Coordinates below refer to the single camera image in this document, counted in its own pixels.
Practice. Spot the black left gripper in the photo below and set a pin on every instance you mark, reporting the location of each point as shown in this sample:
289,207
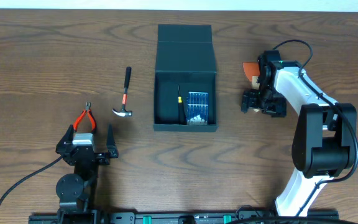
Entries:
86,154

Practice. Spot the orange scraper wooden handle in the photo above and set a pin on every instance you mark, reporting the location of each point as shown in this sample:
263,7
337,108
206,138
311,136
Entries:
252,73

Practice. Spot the blue drill bit case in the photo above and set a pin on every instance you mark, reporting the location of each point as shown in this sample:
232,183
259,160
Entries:
197,108

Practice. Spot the black yellow screwdriver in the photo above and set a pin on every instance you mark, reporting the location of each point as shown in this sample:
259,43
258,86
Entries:
181,109

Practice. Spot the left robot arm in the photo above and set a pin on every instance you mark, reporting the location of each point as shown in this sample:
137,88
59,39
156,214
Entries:
76,191

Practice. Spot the small steel claw hammer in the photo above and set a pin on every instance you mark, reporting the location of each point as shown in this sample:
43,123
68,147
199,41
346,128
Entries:
123,112

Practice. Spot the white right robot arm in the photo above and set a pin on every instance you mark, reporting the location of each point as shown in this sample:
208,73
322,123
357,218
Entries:
324,148

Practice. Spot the black open box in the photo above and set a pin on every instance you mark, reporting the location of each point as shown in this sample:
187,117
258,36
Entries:
185,57

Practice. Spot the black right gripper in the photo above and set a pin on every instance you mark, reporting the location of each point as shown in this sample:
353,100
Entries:
250,101

